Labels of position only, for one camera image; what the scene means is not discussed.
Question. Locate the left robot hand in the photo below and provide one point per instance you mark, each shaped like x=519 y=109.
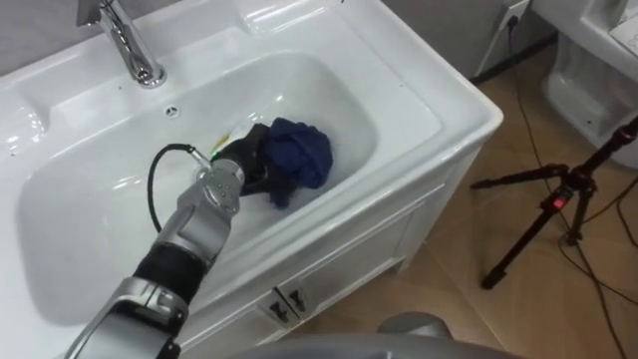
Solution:
x=247 y=153

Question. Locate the dark blue cloth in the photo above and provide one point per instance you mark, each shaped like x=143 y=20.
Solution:
x=299 y=152

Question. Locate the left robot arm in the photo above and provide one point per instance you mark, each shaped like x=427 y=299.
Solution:
x=189 y=234

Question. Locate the white sink vanity cabinet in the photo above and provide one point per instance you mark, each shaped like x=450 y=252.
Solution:
x=279 y=124

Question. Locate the chrome faucet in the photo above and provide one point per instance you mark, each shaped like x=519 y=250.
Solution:
x=128 y=42

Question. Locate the white toilet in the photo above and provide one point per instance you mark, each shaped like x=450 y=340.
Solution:
x=593 y=65

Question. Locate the white wall socket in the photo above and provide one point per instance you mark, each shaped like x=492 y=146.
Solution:
x=513 y=10

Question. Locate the black camera tripod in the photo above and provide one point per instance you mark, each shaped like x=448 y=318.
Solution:
x=560 y=194

